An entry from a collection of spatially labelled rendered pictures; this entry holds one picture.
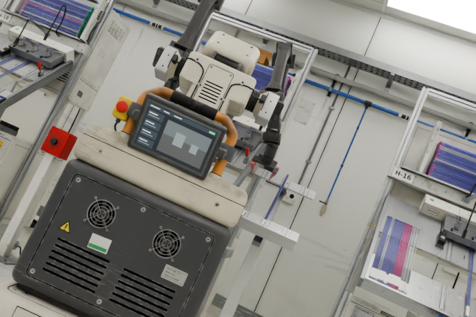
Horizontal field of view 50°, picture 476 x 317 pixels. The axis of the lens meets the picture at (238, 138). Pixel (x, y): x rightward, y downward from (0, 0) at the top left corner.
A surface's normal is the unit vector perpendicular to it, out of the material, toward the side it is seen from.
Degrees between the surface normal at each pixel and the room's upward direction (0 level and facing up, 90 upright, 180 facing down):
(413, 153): 90
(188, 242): 90
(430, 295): 45
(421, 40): 90
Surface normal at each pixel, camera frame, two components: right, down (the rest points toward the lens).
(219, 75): 0.11, -0.26
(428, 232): 0.18, -0.80
